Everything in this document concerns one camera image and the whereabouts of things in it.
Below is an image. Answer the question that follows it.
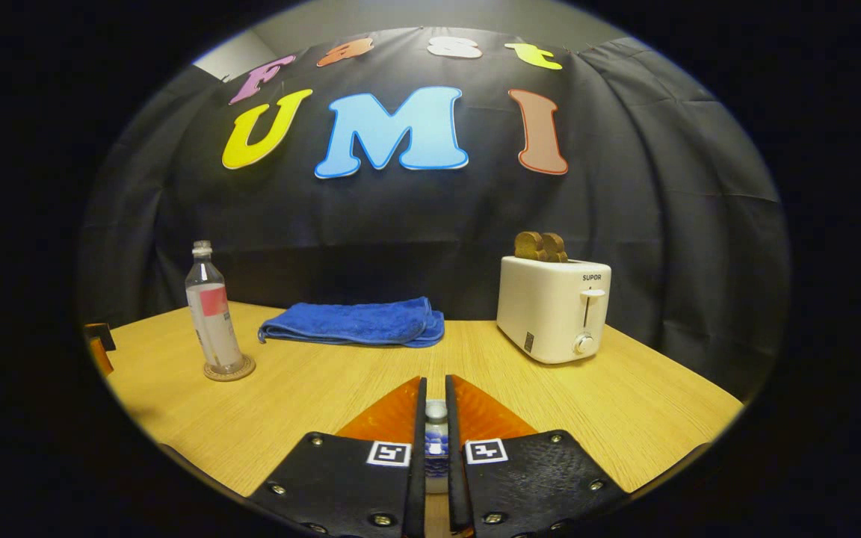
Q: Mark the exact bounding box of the blue folded towel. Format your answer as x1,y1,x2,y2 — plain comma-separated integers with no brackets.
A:
258,297,445,349

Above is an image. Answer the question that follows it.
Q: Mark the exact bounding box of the white toaster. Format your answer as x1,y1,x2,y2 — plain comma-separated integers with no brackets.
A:
496,256,613,365

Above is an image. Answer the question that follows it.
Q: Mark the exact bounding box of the white blue flower teacup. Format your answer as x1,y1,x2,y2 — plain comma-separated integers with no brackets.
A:
425,435,451,495

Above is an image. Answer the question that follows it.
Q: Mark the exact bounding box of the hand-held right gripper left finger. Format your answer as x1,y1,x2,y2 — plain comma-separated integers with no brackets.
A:
247,376,428,538

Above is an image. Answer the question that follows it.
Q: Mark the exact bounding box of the black backdrop cloth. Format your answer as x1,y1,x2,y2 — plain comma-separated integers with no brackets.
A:
79,26,790,404

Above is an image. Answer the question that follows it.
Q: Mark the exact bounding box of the round wooden coaster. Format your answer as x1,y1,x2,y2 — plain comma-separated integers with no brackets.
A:
203,353,257,383

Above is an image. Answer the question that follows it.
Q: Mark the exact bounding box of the clear plastic water bottle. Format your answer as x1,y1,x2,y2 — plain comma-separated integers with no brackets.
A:
185,240,246,374

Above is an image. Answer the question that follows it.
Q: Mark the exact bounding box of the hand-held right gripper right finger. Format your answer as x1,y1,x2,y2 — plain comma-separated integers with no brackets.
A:
444,374,629,538

